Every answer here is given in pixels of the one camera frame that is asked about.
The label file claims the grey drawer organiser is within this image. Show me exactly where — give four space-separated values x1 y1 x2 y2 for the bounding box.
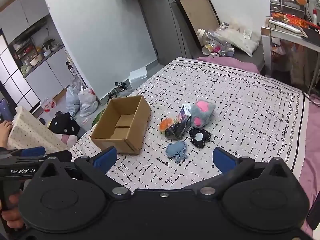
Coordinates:
269 0 307 14

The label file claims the row of kitchen utensils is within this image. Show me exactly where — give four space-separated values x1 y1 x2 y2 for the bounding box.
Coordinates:
12 37 65 75

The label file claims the tangle of black cables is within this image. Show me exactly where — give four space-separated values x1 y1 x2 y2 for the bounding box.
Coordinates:
107 81 130 98

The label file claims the blue knitted tasselled pad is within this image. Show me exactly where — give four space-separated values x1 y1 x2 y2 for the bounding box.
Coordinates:
166 141 188 163

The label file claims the white flat box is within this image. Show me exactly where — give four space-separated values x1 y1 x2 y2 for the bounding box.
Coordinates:
129 67 148 83

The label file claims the brown framed board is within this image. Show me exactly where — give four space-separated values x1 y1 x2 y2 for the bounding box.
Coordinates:
172 0 220 48

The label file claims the white kitchen cabinet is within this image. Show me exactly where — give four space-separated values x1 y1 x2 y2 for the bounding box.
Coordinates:
25 46 75 100

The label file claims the black lace white heart pad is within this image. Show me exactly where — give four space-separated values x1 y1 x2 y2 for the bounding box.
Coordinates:
188 127 212 147

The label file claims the colourful printed packet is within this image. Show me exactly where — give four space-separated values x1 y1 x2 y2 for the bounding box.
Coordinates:
178 103 192 128

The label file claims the black glittery pouch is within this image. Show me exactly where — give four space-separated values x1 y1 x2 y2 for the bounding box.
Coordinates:
165 122 190 140

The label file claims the orange green burger plush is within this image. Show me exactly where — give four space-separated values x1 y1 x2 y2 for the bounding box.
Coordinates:
159 118 175 132

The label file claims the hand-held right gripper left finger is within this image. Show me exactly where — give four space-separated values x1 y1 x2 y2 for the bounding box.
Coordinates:
32 147 132 197

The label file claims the black dotted cushion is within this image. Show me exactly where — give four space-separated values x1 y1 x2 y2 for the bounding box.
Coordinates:
47 112 80 137

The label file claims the white desk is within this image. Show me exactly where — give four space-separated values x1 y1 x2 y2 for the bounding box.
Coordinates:
261 25 320 93

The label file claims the brown cardboard box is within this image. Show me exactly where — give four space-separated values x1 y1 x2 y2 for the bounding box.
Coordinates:
90 95 151 155

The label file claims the grey plastic bag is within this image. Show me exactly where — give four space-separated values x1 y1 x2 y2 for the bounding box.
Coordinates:
65 84 83 117

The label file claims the red white snack packet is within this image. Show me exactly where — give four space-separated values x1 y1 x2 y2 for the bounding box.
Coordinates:
41 97 57 113

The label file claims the pale pink cushion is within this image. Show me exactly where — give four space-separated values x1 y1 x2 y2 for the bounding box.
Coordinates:
55 133 78 145

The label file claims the red patterned cloth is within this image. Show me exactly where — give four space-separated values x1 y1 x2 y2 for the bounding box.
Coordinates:
271 12 320 28

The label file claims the pink bedsheet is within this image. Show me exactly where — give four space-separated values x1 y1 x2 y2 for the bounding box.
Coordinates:
196 56 320 238

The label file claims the green floor mat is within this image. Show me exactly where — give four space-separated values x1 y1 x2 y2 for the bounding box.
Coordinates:
91 109 105 128

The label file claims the grey pink paw plush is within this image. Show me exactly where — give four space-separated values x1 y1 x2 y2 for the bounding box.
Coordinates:
190 100 216 128

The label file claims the person's left hand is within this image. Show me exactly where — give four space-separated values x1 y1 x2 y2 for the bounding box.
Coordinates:
0 189 24 228

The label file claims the cream dotted pillow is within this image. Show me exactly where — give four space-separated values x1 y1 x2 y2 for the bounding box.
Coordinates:
7 106 68 155

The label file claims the white red plastic bag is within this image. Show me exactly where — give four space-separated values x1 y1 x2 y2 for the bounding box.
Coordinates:
77 86 99 117

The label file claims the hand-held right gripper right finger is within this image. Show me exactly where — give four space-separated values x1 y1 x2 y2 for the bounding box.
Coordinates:
186 147 299 197

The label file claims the white pillow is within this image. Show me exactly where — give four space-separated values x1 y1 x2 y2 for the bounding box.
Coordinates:
217 19 260 57

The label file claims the clear plastic bottle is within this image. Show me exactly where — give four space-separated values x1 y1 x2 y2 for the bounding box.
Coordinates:
197 28 232 53

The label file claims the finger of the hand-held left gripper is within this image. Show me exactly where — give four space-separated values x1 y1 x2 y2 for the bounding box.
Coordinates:
7 147 47 158
45 150 73 163

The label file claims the white keyboard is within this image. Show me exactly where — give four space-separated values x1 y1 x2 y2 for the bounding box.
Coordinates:
269 20 300 33

